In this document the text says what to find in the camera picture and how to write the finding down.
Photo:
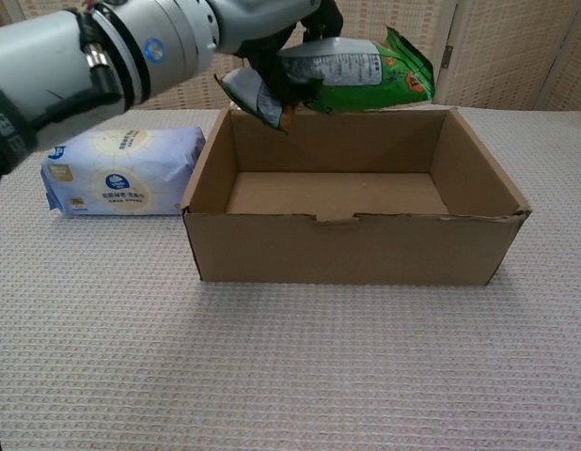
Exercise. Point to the open brown cardboard box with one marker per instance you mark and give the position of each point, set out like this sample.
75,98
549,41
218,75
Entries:
356,244

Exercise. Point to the metal screen hinge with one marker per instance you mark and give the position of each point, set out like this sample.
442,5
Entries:
449,54

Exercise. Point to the left silver hand black fingers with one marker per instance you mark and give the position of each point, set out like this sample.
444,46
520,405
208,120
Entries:
267,28

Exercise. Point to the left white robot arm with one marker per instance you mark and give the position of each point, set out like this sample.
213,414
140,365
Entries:
83,66

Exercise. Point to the green snack packet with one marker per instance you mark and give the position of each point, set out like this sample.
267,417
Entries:
365,70

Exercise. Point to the pale blue tissue pack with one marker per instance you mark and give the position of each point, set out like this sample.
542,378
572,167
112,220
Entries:
121,174

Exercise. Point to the beige woven tablecloth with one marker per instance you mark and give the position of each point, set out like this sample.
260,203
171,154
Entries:
290,366

